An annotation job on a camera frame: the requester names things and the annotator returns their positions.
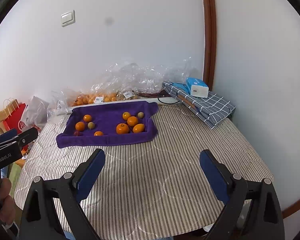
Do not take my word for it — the white wall switch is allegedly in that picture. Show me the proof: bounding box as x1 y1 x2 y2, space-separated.
61 10 76 28

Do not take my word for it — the plastic bag of brown fruit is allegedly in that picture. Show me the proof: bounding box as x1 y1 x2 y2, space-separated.
116 89 140 102

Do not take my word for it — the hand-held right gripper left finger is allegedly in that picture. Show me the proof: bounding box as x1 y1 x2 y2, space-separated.
19 148 106 240

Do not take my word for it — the crumpled clear plastic bag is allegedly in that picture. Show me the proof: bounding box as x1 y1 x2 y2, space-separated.
90 57 201 98

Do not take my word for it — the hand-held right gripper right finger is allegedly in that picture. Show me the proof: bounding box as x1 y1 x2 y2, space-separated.
199 149 285 240

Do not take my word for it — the red paper bag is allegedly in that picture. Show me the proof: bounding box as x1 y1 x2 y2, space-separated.
2 99 28 136

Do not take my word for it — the person's left hand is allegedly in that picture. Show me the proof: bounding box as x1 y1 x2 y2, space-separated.
0 178 16 227

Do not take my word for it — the black cable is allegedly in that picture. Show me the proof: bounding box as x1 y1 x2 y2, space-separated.
157 95 181 105

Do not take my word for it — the blue-grey checked folded cloth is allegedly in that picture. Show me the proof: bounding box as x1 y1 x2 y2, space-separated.
162 81 237 130

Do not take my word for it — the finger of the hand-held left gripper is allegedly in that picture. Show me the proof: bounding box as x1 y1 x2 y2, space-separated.
0 127 39 155
0 129 17 147

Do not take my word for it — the dark red packet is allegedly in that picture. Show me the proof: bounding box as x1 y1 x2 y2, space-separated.
137 92 163 98

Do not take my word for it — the grey plastic bag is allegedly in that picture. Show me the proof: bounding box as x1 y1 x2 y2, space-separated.
21 95 50 128

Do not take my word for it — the green cloth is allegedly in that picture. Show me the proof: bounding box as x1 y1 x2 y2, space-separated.
6 162 23 198

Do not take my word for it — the purple towel covered tray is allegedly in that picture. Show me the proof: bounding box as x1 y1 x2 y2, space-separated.
56 101 159 148

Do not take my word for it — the blue white tissue pack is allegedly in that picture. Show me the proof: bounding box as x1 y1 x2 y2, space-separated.
186 77 209 98

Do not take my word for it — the plastic bag of oranges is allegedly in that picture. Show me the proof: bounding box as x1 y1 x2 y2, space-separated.
71 92 118 107

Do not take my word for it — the brown wooden door frame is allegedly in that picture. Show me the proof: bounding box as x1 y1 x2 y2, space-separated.
200 0 217 91

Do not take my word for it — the brown wooden baseboard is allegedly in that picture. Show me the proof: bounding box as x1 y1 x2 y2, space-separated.
282 199 300 219

